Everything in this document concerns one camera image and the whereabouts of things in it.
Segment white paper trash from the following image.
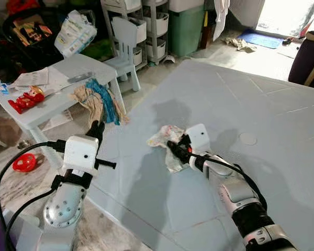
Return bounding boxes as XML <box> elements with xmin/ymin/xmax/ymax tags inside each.
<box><xmin>147</xmin><ymin>124</ymin><xmax>188</xmax><ymax>174</ymax></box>

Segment teal and brown wrapper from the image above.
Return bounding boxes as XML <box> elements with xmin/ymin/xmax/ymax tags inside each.
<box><xmin>68</xmin><ymin>78</ymin><xmax>130</xmax><ymax>128</ymax></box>

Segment green plastic bin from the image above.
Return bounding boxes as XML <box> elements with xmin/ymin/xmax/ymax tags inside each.
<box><xmin>169</xmin><ymin>5</ymin><xmax>206</xmax><ymax>57</ymax></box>

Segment grey remote control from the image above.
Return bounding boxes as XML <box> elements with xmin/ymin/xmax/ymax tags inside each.
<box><xmin>67</xmin><ymin>72</ymin><xmax>94</xmax><ymax>83</ymax></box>

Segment round table hole cap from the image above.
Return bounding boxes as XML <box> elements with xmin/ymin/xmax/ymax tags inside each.
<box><xmin>239</xmin><ymin>132</ymin><xmax>257</xmax><ymax>146</ymax></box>

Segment small white plastic table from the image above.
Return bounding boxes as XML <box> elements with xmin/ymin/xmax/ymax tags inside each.
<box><xmin>0</xmin><ymin>54</ymin><xmax>127</xmax><ymax>170</ymax></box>

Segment red toy figure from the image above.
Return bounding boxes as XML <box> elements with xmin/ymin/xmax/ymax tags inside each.
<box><xmin>8</xmin><ymin>86</ymin><xmax>46</xmax><ymax>115</ymax></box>

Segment white paper sheets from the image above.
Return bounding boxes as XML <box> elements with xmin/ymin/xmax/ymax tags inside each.
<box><xmin>10</xmin><ymin>67</ymin><xmax>69</xmax><ymax>96</ymax></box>

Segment green bag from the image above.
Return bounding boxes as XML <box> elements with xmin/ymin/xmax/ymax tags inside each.
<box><xmin>81</xmin><ymin>39</ymin><xmax>114</xmax><ymax>61</ymax></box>

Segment small blue white box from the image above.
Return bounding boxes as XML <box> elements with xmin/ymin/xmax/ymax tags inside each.
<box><xmin>0</xmin><ymin>79</ymin><xmax>10</xmax><ymax>96</ymax></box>

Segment white diaper pack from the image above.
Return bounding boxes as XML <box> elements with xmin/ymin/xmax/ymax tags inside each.
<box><xmin>54</xmin><ymin>10</ymin><xmax>98</xmax><ymax>58</ymax></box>

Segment pale blue child chair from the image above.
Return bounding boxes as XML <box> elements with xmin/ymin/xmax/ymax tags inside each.
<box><xmin>104</xmin><ymin>17</ymin><xmax>142</xmax><ymax>92</ymax></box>

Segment beige floor rag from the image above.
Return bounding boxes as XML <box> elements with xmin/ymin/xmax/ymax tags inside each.
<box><xmin>223</xmin><ymin>37</ymin><xmax>257</xmax><ymax>53</ymax></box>

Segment narrow white drawer rack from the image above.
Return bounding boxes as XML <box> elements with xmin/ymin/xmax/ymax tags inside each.
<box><xmin>144</xmin><ymin>0</ymin><xmax>170</xmax><ymax>66</ymax></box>

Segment dark purple armchair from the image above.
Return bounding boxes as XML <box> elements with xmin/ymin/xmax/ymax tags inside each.
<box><xmin>288</xmin><ymin>30</ymin><xmax>314</xmax><ymax>89</ymax></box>

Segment black baby stroller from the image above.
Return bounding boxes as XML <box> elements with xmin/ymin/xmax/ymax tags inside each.
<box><xmin>0</xmin><ymin>8</ymin><xmax>63</xmax><ymax>74</ymax></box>

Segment white hanging cloth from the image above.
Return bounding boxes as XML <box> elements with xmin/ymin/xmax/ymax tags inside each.
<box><xmin>214</xmin><ymin>0</ymin><xmax>231</xmax><ymax>41</ymax></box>

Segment blue door mat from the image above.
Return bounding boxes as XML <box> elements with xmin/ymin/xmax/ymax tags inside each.
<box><xmin>238</xmin><ymin>30</ymin><xmax>284</xmax><ymax>50</ymax></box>

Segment wide white drawer rack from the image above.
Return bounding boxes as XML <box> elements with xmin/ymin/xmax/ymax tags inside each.
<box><xmin>100</xmin><ymin>0</ymin><xmax>148</xmax><ymax>71</ymax></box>

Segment white storage box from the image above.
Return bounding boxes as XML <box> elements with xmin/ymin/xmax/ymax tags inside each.
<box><xmin>167</xmin><ymin>0</ymin><xmax>206</xmax><ymax>13</ymax></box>

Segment red fabric item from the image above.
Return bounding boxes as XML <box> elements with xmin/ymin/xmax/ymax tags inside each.
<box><xmin>5</xmin><ymin>0</ymin><xmax>41</xmax><ymax>14</ymax></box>

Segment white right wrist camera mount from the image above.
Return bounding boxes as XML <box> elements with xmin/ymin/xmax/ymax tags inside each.
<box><xmin>185</xmin><ymin>123</ymin><xmax>210</xmax><ymax>156</ymax></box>

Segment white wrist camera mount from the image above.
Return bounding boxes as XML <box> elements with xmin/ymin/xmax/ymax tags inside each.
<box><xmin>62</xmin><ymin>134</ymin><xmax>99</xmax><ymax>177</ymax></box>
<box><xmin>185</xmin><ymin>123</ymin><xmax>210</xmax><ymax>156</ymax></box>

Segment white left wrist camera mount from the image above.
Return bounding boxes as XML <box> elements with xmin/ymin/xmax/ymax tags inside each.
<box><xmin>62</xmin><ymin>134</ymin><xmax>99</xmax><ymax>177</ymax></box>

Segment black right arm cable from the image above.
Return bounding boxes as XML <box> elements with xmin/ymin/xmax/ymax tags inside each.
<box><xmin>191</xmin><ymin>152</ymin><xmax>268</xmax><ymax>210</ymax></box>

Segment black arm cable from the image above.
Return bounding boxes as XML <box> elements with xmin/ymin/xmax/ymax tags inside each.
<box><xmin>0</xmin><ymin>139</ymin><xmax>68</xmax><ymax>251</ymax></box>
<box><xmin>191</xmin><ymin>152</ymin><xmax>268</xmax><ymax>210</ymax></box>

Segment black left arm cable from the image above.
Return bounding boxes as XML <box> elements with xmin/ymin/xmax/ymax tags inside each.
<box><xmin>0</xmin><ymin>139</ymin><xmax>68</xmax><ymax>251</ymax></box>

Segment red ring toy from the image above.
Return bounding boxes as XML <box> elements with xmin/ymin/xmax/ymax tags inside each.
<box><xmin>12</xmin><ymin>153</ymin><xmax>38</xmax><ymax>173</ymax></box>

